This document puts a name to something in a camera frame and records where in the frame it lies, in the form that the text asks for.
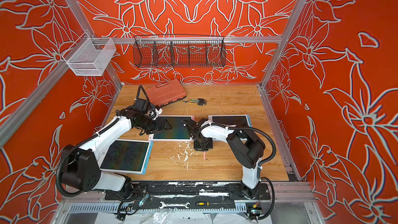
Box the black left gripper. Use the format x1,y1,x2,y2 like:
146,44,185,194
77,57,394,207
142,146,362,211
137,116,173,133

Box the black wire wall basket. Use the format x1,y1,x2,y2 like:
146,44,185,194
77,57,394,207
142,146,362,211
133,35,227,68

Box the pink framed writing tablet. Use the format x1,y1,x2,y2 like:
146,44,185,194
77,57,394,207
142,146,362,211
148,115,195,142

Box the clear plastic wall bin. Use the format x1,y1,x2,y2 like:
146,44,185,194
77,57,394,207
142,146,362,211
62,37,116,76

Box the blue framed tablet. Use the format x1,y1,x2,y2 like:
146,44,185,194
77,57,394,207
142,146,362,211
208,115,252,127
99,139,153,175

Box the red plastic tool case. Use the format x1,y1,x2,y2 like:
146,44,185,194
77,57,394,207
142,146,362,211
145,79,187,107

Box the blue framed front tablet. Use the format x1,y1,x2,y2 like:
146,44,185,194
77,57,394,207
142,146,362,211
99,139,153,175

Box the silver open-end wrench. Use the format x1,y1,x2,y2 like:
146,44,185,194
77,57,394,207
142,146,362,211
159,201,191,209

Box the yellow handled screwdriver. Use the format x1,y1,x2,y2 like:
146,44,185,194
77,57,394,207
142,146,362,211
195,201,232,206

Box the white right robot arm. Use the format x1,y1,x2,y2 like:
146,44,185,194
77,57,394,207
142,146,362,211
181,119,277,190

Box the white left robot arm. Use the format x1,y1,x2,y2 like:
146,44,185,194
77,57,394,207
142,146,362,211
55,99,172,201

